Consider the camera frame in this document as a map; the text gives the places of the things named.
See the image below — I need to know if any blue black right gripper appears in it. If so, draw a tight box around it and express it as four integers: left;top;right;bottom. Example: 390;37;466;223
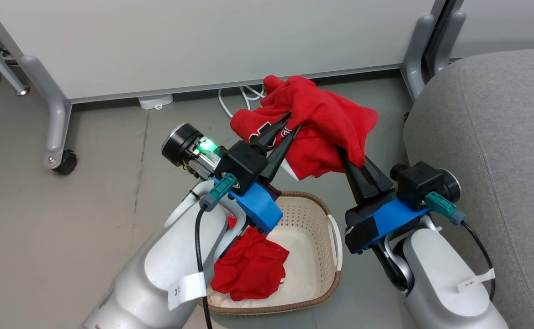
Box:
337;147;428;255

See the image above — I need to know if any black cable teal plug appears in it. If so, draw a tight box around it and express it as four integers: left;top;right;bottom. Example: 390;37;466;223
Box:
195;173;238;329
424;191;497;301

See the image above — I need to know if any white partition panel grey frame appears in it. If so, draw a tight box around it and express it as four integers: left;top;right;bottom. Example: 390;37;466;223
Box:
0;0;446;105

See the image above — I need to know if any black right cable teal plug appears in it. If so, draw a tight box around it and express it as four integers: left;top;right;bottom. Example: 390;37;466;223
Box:
424;191;497;301

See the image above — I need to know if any grey fabric sofa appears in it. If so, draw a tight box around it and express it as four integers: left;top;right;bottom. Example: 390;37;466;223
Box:
403;48;534;329

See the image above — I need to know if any plain red garment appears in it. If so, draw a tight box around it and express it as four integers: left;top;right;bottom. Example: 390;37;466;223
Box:
210;215;291;302

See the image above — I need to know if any black left cable teal plug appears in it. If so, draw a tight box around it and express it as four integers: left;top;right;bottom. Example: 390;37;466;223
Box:
195;173;238;329

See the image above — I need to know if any white garment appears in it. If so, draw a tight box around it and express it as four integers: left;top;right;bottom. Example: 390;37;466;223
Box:
208;292;250;308

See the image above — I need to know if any red jersey with black lettering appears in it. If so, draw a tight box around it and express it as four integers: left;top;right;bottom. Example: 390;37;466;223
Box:
230;74;379;181

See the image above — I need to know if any plain white partition panel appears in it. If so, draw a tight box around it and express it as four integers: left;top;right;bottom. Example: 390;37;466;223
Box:
449;0;534;59

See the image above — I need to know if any cream perforated laundry basket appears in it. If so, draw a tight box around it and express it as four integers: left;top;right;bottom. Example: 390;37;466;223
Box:
197;191;343;316

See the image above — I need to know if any looped white cable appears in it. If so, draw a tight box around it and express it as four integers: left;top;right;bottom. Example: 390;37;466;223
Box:
217;84;267;119

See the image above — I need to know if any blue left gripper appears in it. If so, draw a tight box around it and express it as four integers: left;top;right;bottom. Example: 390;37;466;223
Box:
227;111;302;236

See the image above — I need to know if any grey partition leg with caster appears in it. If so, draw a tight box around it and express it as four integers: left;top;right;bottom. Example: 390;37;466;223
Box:
19;55;74;170

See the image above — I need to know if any black caster wheel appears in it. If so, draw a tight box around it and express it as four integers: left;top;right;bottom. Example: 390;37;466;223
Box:
52;149;78;175

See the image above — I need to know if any white plastic power box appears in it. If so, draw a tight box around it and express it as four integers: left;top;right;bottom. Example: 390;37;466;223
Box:
138;93;174;111

